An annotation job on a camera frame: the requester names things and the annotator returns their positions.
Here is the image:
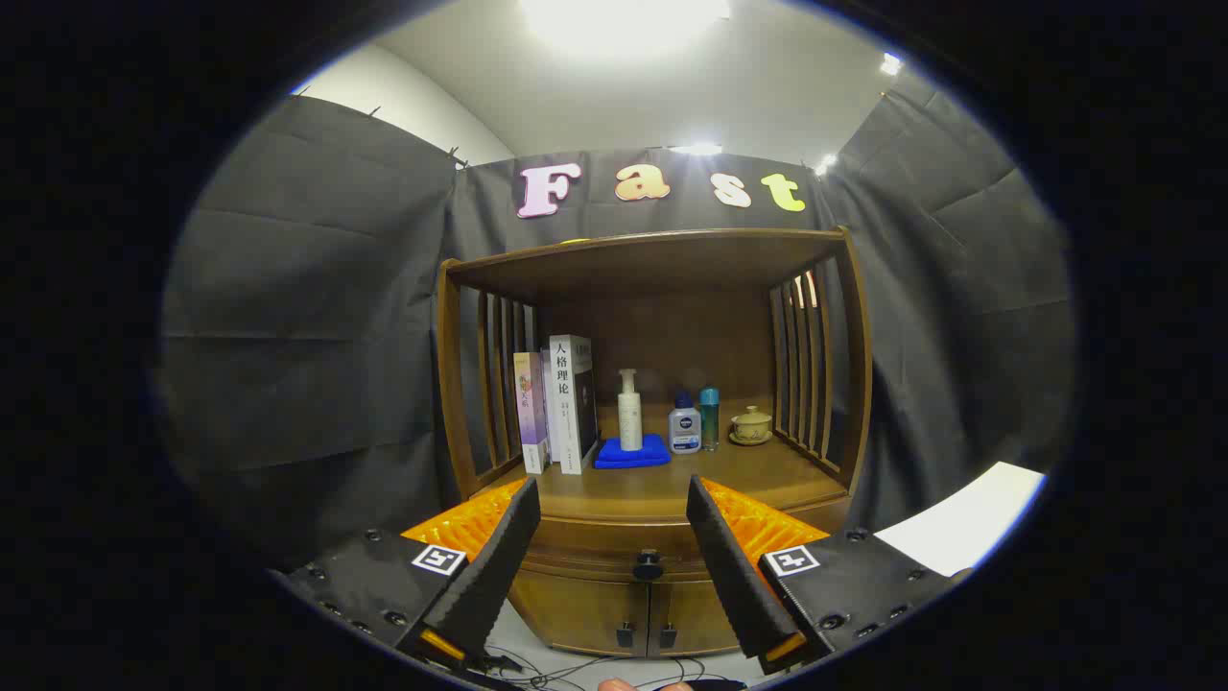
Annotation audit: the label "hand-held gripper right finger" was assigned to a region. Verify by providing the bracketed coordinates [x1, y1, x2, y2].
[685, 474, 972, 676]

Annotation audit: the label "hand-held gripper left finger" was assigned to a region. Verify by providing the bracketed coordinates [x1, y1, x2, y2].
[272, 477, 543, 673]

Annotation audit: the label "brown wooden drawer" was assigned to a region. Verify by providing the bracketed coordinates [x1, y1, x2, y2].
[518, 496, 853, 584]

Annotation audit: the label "wooden cabinet door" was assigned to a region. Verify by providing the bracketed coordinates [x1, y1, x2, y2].
[650, 576, 740, 656]
[508, 571, 651, 658]

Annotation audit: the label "brown wooden countertop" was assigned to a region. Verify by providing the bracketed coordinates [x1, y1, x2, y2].
[477, 398, 853, 524]

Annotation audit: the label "brown wooden cabinet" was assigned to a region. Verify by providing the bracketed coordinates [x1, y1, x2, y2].
[435, 226, 874, 659]

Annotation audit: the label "blue folded cloth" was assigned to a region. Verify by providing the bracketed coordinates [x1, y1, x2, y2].
[594, 434, 673, 470]

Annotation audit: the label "beige lidded teacup with saucer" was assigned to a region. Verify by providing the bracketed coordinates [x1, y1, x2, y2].
[728, 405, 774, 447]

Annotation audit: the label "white bottle with blue cap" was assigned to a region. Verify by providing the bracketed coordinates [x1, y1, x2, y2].
[669, 391, 702, 455]

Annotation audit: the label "purple book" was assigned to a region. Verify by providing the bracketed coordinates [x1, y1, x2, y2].
[513, 351, 550, 474]

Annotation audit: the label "thick white book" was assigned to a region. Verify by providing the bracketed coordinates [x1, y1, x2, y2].
[550, 334, 599, 476]

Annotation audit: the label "thin pale book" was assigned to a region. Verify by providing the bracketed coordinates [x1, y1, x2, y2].
[540, 347, 559, 464]

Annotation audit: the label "white pump bottle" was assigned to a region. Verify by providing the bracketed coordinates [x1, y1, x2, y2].
[617, 369, 645, 452]

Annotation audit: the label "white flat panel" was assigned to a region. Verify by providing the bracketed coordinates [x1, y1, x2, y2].
[875, 461, 1047, 578]

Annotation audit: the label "large ceiling light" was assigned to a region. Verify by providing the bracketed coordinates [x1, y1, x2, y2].
[518, 0, 732, 60]

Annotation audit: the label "loose black cables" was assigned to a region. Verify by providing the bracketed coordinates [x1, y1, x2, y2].
[480, 651, 716, 690]

